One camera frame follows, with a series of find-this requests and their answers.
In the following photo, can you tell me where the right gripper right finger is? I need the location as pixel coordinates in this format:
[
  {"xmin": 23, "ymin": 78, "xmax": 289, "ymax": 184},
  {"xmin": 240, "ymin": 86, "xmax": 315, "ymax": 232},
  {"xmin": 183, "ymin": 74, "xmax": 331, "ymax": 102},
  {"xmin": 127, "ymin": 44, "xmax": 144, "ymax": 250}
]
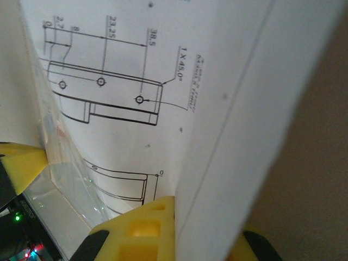
[{"xmin": 69, "ymin": 195, "xmax": 284, "ymax": 261}]

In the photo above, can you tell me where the clear plastic sleeve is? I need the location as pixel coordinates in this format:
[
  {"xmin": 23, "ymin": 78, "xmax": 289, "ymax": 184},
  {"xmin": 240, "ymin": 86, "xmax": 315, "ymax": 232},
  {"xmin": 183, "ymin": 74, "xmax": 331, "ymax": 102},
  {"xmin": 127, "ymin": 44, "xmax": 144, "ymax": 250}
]
[{"xmin": 23, "ymin": 48, "xmax": 128, "ymax": 261}]

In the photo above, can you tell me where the white printed drawing sheet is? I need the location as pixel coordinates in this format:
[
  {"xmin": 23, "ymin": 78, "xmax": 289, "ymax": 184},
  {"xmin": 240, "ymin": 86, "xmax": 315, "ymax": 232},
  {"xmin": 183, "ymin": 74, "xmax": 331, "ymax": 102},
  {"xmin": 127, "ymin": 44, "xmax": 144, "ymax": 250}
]
[{"xmin": 18, "ymin": 0, "xmax": 347, "ymax": 261}]

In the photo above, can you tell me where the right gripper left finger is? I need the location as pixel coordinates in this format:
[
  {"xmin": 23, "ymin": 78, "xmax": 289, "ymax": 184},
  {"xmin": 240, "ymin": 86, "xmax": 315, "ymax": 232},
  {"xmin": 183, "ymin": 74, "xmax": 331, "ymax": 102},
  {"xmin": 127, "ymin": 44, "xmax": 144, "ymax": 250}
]
[{"xmin": 0, "ymin": 141, "xmax": 49, "ymax": 212}]

